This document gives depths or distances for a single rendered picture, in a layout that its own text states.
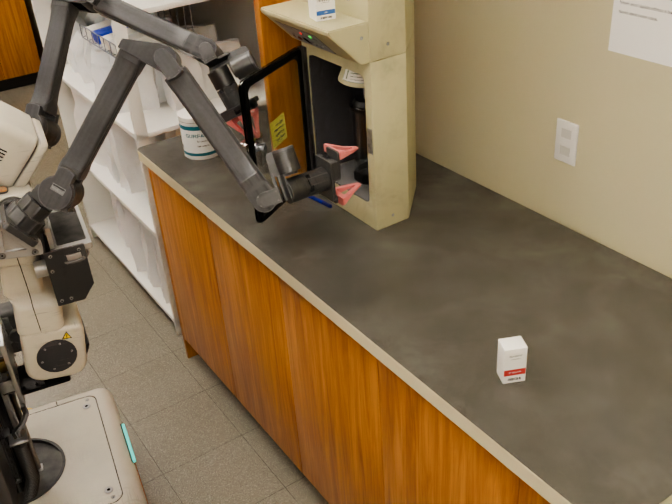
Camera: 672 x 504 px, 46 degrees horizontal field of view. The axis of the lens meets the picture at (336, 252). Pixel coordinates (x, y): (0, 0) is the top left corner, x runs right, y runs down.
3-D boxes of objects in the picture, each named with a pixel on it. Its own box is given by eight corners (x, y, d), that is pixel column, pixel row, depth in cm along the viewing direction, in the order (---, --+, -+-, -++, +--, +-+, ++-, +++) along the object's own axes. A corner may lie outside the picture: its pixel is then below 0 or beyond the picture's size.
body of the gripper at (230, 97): (232, 113, 215) (219, 89, 213) (259, 100, 209) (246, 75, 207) (219, 122, 210) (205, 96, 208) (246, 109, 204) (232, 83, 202)
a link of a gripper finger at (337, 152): (365, 143, 185) (331, 154, 181) (366, 170, 189) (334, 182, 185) (348, 134, 190) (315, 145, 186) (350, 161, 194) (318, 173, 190)
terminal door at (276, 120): (312, 178, 236) (300, 45, 215) (258, 226, 213) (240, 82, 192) (309, 177, 236) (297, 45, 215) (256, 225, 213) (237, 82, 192)
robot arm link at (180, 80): (155, 63, 184) (146, 57, 173) (175, 48, 184) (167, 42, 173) (263, 214, 189) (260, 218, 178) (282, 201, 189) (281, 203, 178)
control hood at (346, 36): (300, 36, 215) (296, -2, 210) (370, 63, 192) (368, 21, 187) (263, 45, 210) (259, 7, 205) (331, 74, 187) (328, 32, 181)
